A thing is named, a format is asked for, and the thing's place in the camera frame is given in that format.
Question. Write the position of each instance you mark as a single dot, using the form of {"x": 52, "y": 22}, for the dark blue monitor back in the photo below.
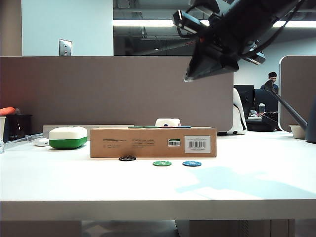
{"x": 267, "y": 101}

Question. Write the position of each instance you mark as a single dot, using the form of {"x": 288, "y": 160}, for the black desk container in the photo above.
{"x": 20, "y": 128}

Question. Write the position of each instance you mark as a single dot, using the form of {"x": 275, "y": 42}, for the white paper cup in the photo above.
{"x": 2, "y": 129}

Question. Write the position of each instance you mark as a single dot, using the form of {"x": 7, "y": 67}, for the white and black rounded figure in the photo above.
{"x": 239, "y": 123}

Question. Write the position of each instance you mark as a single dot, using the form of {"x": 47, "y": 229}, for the long brown cardboard box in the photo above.
{"x": 138, "y": 148}

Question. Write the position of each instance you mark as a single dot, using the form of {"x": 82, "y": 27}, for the small white earbuds case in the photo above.
{"x": 41, "y": 142}

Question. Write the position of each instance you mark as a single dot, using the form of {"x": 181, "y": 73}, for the wide grey desk partition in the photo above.
{"x": 111, "y": 93}

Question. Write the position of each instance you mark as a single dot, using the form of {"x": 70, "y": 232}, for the metal wall plate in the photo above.
{"x": 65, "y": 47}

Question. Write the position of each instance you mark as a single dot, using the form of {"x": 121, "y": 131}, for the black bag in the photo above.
{"x": 261, "y": 124}

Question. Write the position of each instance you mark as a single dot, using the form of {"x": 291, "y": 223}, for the white and green case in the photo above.
{"x": 67, "y": 138}

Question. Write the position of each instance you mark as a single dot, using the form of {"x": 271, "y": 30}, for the person with dark hair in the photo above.
{"x": 272, "y": 77}

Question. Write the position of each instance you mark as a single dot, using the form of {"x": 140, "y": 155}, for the white bowl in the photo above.
{"x": 298, "y": 132}

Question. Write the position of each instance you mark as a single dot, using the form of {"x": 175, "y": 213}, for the clear plastic bottle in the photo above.
{"x": 262, "y": 108}

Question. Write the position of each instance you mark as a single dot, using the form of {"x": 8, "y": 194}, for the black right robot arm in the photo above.
{"x": 259, "y": 12}

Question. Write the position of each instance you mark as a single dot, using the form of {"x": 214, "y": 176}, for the red ceiling sign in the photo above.
{"x": 190, "y": 43}

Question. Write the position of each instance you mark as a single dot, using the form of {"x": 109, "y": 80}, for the green poker chip 20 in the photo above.
{"x": 135, "y": 127}
{"x": 151, "y": 127}
{"x": 162, "y": 163}

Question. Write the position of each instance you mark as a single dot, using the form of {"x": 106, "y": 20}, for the grey partition with white edge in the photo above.
{"x": 296, "y": 86}

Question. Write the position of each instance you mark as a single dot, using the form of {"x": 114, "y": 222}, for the black poker chip 100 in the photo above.
{"x": 127, "y": 158}

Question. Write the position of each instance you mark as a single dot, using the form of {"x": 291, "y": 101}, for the dark grey watering can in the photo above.
{"x": 291, "y": 108}

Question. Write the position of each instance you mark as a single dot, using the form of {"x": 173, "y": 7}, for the black computer monitor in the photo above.
{"x": 247, "y": 98}

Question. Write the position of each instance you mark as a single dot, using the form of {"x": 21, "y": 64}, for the long ceiling light strip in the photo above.
{"x": 138, "y": 23}

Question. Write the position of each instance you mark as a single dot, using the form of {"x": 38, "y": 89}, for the orange object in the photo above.
{"x": 7, "y": 110}

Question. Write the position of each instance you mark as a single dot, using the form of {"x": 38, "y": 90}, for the red poker chip 10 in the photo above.
{"x": 168, "y": 127}

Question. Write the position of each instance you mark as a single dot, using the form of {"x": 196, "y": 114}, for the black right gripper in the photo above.
{"x": 229, "y": 42}

